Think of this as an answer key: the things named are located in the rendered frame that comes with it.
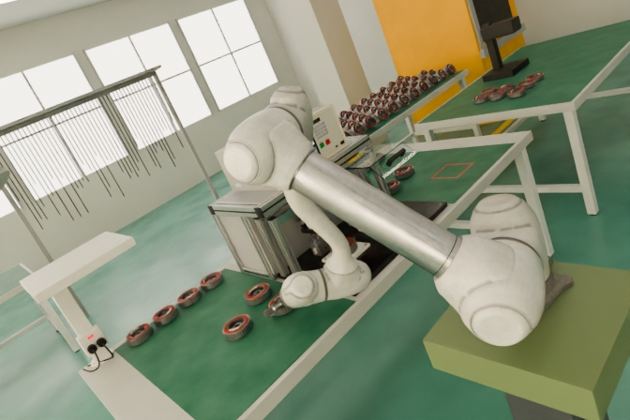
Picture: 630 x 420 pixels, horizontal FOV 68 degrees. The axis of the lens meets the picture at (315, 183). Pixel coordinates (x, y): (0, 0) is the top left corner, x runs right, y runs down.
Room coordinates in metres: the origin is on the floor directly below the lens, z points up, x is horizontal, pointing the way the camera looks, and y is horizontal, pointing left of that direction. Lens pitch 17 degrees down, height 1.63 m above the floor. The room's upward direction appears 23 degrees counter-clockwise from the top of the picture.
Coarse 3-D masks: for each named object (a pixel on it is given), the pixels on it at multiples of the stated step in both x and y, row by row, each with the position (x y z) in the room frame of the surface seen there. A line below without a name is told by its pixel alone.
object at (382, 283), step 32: (512, 160) 2.11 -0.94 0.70; (480, 192) 1.91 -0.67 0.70; (448, 224) 1.75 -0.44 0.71; (384, 288) 1.48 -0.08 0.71; (352, 320) 1.38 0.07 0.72; (320, 352) 1.28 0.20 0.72; (96, 384) 1.61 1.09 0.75; (128, 384) 1.51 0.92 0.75; (288, 384) 1.19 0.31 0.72; (128, 416) 1.33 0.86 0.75; (160, 416) 1.26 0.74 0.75; (256, 416) 1.12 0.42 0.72
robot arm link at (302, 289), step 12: (300, 276) 1.27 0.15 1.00; (312, 276) 1.28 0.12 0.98; (288, 288) 1.26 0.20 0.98; (300, 288) 1.24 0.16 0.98; (312, 288) 1.24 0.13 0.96; (324, 288) 1.29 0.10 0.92; (288, 300) 1.27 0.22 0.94; (300, 300) 1.23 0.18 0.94; (312, 300) 1.27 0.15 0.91; (324, 300) 1.30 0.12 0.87
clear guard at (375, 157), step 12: (384, 144) 2.00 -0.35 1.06; (396, 144) 1.93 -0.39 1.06; (360, 156) 1.98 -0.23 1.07; (372, 156) 1.91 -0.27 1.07; (384, 156) 1.85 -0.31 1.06; (408, 156) 1.86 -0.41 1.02; (348, 168) 1.89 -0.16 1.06; (360, 168) 1.83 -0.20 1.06; (372, 168) 1.78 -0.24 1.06; (384, 168) 1.79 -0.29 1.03; (396, 168) 1.80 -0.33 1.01
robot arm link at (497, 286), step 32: (256, 128) 1.00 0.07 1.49; (288, 128) 1.03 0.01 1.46; (224, 160) 0.99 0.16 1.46; (256, 160) 0.95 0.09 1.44; (288, 160) 0.97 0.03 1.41; (320, 160) 0.99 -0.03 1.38; (320, 192) 0.96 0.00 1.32; (352, 192) 0.94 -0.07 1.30; (352, 224) 0.94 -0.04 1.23; (384, 224) 0.90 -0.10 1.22; (416, 224) 0.89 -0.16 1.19; (416, 256) 0.87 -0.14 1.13; (448, 256) 0.85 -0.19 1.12; (480, 256) 0.82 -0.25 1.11; (512, 256) 0.83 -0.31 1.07; (448, 288) 0.82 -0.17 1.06; (480, 288) 0.78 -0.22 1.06; (512, 288) 0.76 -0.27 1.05; (544, 288) 0.80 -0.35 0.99; (480, 320) 0.75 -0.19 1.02; (512, 320) 0.73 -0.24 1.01
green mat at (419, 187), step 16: (496, 144) 2.26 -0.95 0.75; (512, 144) 2.18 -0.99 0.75; (416, 160) 2.53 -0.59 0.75; (432, 160) 2.42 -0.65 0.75; (448, 160) 2.33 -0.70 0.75; (464, 160) 2.23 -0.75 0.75; (480, 160) 2.15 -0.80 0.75; (496, 160) 2.07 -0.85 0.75; (368, 176) 2.61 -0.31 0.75; (416, 176) 2.30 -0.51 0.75; (448, 176) 2.12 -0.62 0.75; (464, 176) 2.05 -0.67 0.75; (480, 176) 1.97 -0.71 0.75; (400, 192) 2.18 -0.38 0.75; (416, 192) 2.10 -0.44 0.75; (432, 192) 2.02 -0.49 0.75; (448, 192) 1.95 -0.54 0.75; (464, 192) 1.88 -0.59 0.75
